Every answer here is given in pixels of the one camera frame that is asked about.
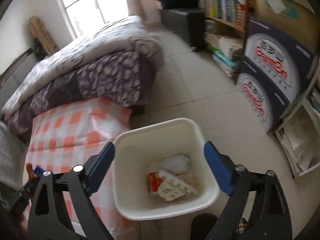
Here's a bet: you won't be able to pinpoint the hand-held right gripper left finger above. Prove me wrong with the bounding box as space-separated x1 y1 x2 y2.
27 141 118 240

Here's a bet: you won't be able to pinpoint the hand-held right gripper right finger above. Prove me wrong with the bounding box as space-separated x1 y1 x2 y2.
203 141 293 240

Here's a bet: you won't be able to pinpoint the orange peel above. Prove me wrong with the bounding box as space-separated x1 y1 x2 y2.
26 164 38 180

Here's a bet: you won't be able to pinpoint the white trash bin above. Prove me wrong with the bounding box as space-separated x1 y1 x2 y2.
110 117 222 222

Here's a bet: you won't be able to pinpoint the grey plastic bag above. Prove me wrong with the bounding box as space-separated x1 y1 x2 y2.
161 154 190 174

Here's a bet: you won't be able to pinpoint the green print tissue pack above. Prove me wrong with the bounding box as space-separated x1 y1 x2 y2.
157 181 186 202

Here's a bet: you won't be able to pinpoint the grey checked cloth covered nightstand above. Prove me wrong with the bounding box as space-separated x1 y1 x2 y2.
0 121 33 190

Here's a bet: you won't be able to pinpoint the orange checked tablecloth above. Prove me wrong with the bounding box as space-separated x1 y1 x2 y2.
24 97 133 240

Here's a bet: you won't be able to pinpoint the person's plaid trousers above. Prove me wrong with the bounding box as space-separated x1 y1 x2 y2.
235 226 250 240

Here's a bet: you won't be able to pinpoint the blue and white cardboard box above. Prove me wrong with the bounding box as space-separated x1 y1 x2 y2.
244 16 317 104
235 56 293 133

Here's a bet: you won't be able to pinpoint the white shelf with papers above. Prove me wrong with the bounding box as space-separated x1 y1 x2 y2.
274 85 320 179

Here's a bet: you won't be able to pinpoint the purple leaf pattern bedspread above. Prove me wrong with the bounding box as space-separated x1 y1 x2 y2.
5 39 164 133

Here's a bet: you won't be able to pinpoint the stack of green packets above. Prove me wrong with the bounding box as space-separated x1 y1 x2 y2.
212 50 239 77

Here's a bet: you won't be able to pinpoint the grey cartoon print quilt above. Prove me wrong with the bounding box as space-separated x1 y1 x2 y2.
1 15 150 115

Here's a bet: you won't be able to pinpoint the bed with grey headboard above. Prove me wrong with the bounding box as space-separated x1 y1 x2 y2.
0 15 165 135

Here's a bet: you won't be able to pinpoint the black bag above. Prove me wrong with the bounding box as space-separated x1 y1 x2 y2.
34 39 48 58

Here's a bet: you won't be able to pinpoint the black cabinet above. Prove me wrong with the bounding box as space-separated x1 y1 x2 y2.
160 8 207 52

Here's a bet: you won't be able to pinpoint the woven wicker item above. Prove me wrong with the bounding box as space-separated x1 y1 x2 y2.
28 16 57 55

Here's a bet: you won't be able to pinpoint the row of colourful books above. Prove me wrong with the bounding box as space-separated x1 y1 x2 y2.
203 0 247 28

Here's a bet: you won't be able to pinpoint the wooden bookshelf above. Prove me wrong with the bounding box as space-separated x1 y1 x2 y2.
200 0 252 78

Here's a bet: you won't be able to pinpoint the window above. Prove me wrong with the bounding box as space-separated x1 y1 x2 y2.
56 0 129 39

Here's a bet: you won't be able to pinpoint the brown cardboard box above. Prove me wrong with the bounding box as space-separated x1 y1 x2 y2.
247 0 319 53

